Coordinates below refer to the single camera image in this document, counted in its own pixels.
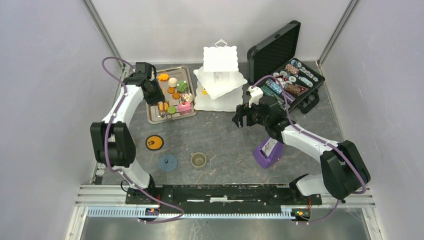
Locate purple card shuffler box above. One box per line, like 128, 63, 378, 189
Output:
252, 137, 284, 169

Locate pink layered cake slice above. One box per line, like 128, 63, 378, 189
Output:
177, 102, 192, 116

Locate green poker chip stack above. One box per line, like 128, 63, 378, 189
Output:
260, 85, 285, 108

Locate purple poker chip stack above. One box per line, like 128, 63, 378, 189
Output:
280, 90, 296, 104

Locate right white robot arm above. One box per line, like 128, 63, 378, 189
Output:
232, 96, 371, 204

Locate white sprinkle cake slice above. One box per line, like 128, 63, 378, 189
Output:
180, 93, 193, 103

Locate brown poker chip stack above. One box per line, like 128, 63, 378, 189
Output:
284, 83, 302, 96

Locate silver metal tray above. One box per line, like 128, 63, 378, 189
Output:
146, 65, 197, 124

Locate olive green cup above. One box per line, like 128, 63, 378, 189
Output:
190, 152, 207, 168

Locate light blue chip stack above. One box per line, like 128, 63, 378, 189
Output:
265, 78, 283, 96

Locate orange macaron lower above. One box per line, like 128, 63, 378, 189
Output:
158, 102, 169, 112

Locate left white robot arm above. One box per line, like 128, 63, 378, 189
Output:
89, 62, 165, 204

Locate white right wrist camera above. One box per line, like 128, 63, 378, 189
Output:
246, 85, 264, 108

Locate yellow smiley coaster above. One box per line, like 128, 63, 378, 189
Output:
145, 134, 164, 151

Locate white three-tier cake stand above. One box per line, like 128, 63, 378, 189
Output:
193, 39, 247, 112

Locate orange macaron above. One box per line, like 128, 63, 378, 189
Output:
158, 102, 169, 112
172, 92, 181, 100
167, 87, 176, 94

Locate cream round cake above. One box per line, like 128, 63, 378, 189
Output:
168, 77, 178, 88

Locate black poker chip case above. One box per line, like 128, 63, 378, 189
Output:
247, 20, 325, 114

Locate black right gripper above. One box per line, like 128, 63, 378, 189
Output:
231, 100, 269, 129

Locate green macaron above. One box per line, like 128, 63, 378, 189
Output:
167, 106, 177, 115

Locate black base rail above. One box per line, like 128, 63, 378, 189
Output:
125, 184, 323, 214

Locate orange fish cookie upper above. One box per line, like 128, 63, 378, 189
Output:
157, 73, 170, 82

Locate orange macaron upper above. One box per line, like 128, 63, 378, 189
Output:
167, 87, 176, 94

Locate aluminium cable duct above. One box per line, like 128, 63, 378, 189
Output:
86, 206, 310, 220

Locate orange macaron middle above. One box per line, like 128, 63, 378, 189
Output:
172, 92, 181, 100

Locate blue round coaster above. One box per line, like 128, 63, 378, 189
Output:
157, 154, 178, 173

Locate green swirl roll cake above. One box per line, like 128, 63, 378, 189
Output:
175, 80, 189, 93

